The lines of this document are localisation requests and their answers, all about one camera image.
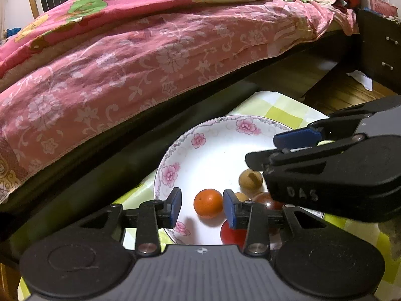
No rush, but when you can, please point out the pink floral bedsheet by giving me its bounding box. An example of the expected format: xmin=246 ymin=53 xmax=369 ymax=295
xmin=0 ymin=0 xmax=360 ymax=206

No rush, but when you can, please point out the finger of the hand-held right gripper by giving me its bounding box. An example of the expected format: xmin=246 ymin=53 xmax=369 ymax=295
xmin=245 ymin=134 xmax=401 ymax=174
xmin=273 ymin=95 xmax=401 ymax=149

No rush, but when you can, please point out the white paper scrap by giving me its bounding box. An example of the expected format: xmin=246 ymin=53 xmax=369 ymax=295
xmin=347 ymin=70 xmax=373 ymax=91

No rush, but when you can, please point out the dark nightstand with drawers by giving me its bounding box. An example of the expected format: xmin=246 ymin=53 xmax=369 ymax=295
xmin=357 ymin=6 xmax=401 ymax=97

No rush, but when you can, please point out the small orange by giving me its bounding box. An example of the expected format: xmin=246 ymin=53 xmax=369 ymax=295
xmin=193 ymin=189 xmax=224 ymax=219

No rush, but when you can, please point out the colourful cartoon quilt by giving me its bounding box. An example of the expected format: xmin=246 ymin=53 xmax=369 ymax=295
xmin=0 ymin=0 xmax=342 ymax=79

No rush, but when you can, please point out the pink basket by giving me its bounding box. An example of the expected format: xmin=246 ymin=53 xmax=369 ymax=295
xmin=367 ymin=0 xmax=401 ymax=22

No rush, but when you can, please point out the large dark brown tomato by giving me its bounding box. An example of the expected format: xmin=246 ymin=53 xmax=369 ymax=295
xmin=251 ymin=192 xmax=285 ymax=212

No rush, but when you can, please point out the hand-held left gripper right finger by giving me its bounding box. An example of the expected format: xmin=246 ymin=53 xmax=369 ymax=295
xmin=222 ymin=189 xmax=318 ymax=257

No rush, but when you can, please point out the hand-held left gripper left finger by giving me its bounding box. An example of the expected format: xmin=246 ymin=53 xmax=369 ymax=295
xmin=80 ymin=187 xmax=183 ymax=257

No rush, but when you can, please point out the red cherry tomato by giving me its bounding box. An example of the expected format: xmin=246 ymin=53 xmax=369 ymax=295
xmin=220 ymin=221 xmax=249 ymax=245

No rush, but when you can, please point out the green white checked tablecloth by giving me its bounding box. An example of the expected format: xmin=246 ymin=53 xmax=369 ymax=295
xmin=17 ymin=91 xmax=401 ymax=301

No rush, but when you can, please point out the white floral rimmed plate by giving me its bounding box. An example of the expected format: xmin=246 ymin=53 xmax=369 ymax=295
xmin=153 ymin=115 xmax=325 ymax=246

